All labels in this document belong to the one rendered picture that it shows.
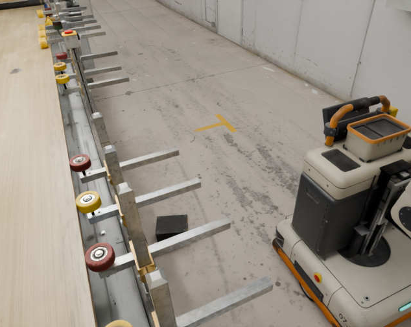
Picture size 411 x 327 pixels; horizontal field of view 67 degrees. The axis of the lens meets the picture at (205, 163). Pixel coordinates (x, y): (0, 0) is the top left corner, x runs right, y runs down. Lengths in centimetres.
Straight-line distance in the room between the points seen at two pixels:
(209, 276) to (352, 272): 77
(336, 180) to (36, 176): 118
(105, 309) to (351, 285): 109
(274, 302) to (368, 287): 49
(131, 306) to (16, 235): 43
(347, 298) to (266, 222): 80
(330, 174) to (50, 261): 106
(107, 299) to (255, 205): 139
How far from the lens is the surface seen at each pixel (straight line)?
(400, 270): 183
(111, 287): 124
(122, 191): 76
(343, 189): 138
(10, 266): 106
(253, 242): 209
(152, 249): 101
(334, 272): 170
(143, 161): 139
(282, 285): 193
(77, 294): 92
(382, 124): 158
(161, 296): 64
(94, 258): 96
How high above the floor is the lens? 163
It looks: 37 degrees down
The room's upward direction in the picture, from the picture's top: 3 degrees counter-clockwise
